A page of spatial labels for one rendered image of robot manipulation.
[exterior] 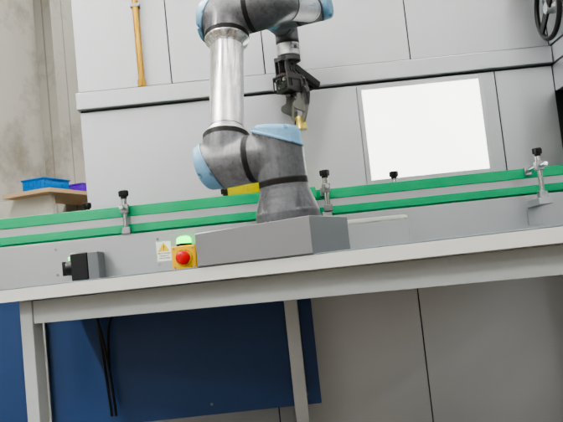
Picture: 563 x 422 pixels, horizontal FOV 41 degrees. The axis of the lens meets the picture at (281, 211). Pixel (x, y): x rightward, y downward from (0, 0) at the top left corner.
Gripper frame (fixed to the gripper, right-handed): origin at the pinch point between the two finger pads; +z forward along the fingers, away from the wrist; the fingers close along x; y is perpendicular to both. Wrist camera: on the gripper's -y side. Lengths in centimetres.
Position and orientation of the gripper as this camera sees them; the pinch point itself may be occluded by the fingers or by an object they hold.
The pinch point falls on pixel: (301, 119)
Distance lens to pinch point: 244.7
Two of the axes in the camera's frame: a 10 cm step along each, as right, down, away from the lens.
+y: -7.5, 0.2, -6.6
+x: 6.5, -1.4, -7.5
